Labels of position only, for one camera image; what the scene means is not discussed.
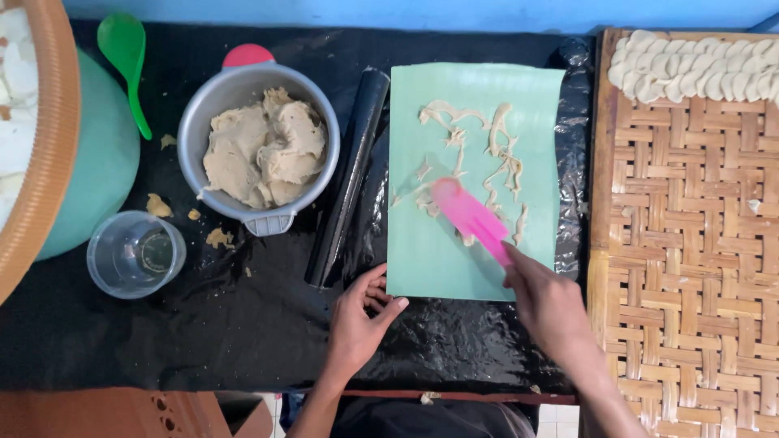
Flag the black plastic table cover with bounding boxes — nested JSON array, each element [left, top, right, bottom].
[[0, 19, 596, 395]]

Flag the woven bamboo tray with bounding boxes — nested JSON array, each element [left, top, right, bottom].
[[585, 27, 779, 438]]

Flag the brown plastic basket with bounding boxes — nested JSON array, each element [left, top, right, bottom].
[[0, 0, 82, 305]]

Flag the person's left hand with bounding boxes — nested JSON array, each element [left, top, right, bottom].
[[328, 263, 410, 372]]

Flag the beige dough mass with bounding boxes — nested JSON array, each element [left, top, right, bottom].
[[198, 86, 328, 209]]

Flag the light green plastic sheet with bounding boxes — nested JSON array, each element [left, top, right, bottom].
[[385, 62, 566, 303]]

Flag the row of round dough discs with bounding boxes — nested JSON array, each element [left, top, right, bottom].
[[607, 29, 779, 105]]

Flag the brown perforated stool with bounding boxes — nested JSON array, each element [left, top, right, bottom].
[[0, 387, 274, 438]]

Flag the person's dark clothing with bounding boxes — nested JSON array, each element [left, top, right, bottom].
[[280, 392, 539, 438]]

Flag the person's right hand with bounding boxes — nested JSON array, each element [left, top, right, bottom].
[[501, 241, 595, 373]]

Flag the grey metal pot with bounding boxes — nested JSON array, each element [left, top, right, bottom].
[[176, 43, 342, 237]]

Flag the dough scraps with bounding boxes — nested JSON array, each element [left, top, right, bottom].
[[389, 100, 529, 247]]

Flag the clear plastic cup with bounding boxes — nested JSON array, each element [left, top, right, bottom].
[[86, 210, 187, 300]]

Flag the white crackers in basket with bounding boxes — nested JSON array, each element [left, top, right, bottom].
[[0, 6, 40, 232]]

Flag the black rolling pin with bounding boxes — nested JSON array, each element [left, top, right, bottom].
[[304, 67, 391, 289]]

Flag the green plastic rice spoon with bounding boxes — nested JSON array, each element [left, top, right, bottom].
[[97, 13, 153, 141]]

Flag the teal plastic basin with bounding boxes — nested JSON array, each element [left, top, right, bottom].
[[34, 47, 141, 262]]

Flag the pink plastic spatula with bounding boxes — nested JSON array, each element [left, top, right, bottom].
[[430, 177, 515, 268]]

